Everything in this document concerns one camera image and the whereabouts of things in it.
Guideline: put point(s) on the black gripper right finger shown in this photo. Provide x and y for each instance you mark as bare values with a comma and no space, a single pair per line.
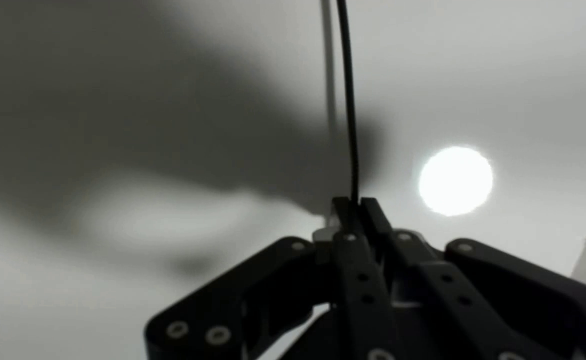
492,307

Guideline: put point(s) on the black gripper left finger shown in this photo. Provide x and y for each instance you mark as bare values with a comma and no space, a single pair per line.
292,300

